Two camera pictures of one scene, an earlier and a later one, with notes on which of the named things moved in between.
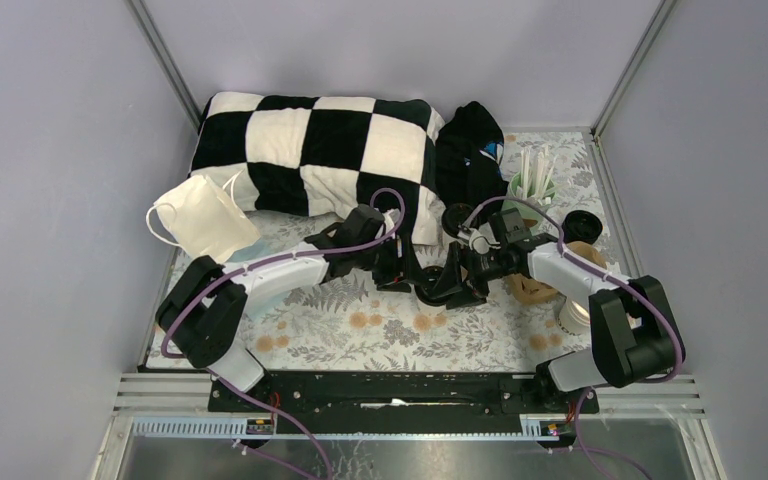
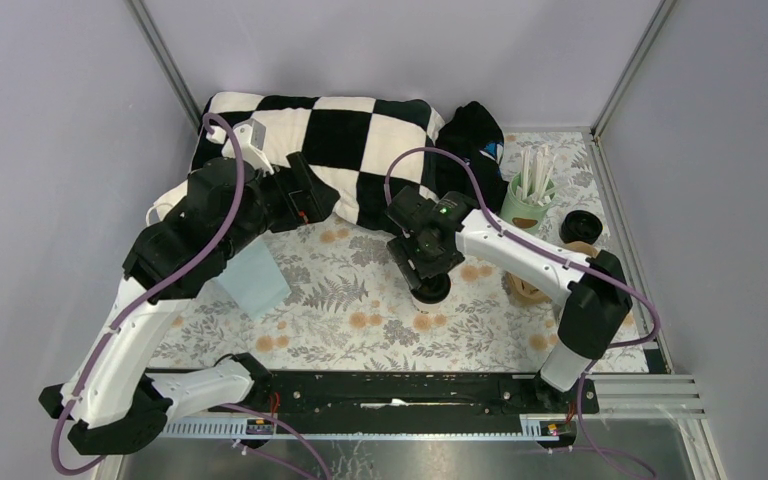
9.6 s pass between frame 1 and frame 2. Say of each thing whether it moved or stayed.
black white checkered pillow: stayed
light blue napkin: stayed
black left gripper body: moved
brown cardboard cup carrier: stayed
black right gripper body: moved
